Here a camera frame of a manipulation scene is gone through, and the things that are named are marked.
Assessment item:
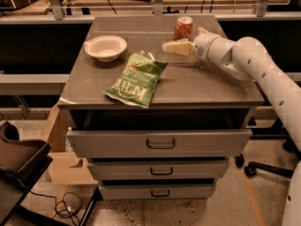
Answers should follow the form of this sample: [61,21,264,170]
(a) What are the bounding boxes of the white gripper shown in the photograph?
[162,27,234,63]

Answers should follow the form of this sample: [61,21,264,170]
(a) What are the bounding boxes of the bottom grey drawer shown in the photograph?
[99,184,216,201]

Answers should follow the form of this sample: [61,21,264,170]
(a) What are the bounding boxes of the grey drawer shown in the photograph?
[88,160,229,181]
[67,129,251,158]
[99,184,216,201]

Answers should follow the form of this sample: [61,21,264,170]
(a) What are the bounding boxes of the green chip bag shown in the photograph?
[103,51,168,108]

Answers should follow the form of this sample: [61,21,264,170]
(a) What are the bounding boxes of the black floor cable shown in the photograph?
[29,189,84,226]

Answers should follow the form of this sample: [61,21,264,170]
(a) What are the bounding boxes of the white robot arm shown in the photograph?
[162,27,301,152]

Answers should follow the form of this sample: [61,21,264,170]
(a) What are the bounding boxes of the white paper bowl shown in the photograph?
[84,36,127,62]

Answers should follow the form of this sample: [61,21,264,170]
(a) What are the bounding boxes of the top grey drawer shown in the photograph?
[67,129,251,158]

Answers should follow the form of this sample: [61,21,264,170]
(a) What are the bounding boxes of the grey drawer cabinet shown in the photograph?
[58,15,263,186]

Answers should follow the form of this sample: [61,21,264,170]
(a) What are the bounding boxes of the orange soda can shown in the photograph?
[173,16,193,40]

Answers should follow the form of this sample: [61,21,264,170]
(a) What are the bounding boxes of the black office chair base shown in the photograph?
[234,137,301,178]

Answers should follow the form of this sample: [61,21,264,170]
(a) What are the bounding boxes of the middle grey drawer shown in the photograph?
[88,160,229,181]

